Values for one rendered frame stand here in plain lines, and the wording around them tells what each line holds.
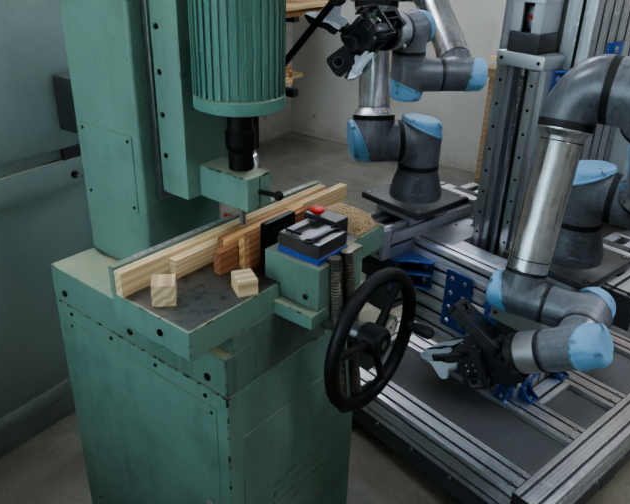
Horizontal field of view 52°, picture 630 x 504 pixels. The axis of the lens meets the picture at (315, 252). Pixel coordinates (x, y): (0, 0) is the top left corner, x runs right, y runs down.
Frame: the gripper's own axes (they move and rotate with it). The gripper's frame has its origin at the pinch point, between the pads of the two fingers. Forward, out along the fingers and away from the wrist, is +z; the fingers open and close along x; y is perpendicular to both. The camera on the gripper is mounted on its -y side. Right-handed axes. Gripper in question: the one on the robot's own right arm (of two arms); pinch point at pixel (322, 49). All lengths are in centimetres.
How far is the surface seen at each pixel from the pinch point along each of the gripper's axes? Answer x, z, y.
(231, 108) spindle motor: 2.5, 19.5, -9.9
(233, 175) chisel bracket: 10.0, 15.6, -23.1
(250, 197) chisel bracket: 15.5, 14.9, -23.0
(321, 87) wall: -102, -299, -224
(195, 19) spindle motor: -12.5, 21.0, -4.2
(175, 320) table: 30, 41, -28
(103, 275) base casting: 9, 29, -62
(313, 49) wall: -127, -299, -211
